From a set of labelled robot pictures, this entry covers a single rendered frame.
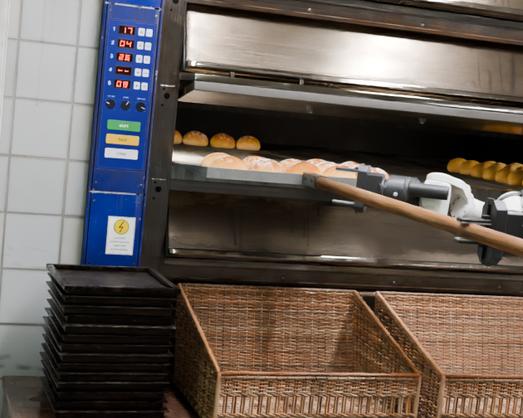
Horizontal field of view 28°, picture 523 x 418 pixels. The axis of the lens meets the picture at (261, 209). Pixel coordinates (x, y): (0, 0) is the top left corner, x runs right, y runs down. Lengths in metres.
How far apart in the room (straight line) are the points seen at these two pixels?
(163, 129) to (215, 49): 0.27
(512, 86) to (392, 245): 0.61
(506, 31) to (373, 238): 0.75
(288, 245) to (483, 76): 0.79
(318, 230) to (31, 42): 0.98
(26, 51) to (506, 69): 1.44
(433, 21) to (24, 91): 1.21
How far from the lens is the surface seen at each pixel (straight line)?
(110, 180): 2.86
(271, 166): 2.71
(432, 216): 2.07
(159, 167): 2.91
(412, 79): 3.13
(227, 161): 2.67
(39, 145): 2.85
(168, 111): 2.91
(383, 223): 3.17
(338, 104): 2.89
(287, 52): 2.99
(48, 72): 2.85
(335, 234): 3.10
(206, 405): 2.64
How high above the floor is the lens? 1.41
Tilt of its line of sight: 6 degrees down
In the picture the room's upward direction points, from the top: 6 degrees clockwise
